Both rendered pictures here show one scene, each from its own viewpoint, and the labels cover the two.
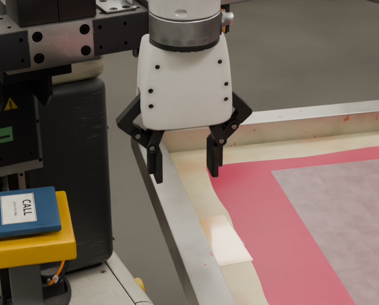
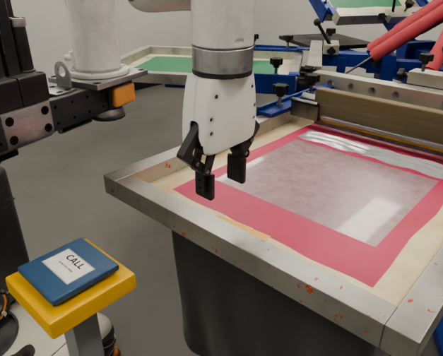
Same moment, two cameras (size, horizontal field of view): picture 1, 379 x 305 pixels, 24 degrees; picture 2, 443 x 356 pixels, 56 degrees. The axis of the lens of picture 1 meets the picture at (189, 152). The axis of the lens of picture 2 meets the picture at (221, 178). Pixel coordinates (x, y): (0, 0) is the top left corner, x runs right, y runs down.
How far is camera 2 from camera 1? 0.59 m
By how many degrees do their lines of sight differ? 31
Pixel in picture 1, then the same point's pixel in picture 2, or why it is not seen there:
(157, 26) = (215, 58)
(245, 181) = not seen: hidden behind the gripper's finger
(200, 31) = (249, 58)
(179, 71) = (230, 98)
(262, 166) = not seen: hidden behind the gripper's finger
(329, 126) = not seen: hidden behind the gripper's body
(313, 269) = (309, 228)
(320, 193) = (257, 183)
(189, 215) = (216, 220)
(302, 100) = (83, 162)
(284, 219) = (257, 205)
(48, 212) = (97, 258)
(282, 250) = (279, 223)
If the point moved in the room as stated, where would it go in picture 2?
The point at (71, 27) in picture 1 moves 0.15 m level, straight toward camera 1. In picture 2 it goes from (34, 109) to (73, 132)
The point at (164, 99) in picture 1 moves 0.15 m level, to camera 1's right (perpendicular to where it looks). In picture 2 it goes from (220, 125) to (307, 104)
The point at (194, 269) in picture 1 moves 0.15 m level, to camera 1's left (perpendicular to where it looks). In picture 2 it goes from (266, 256) to (168, 301)
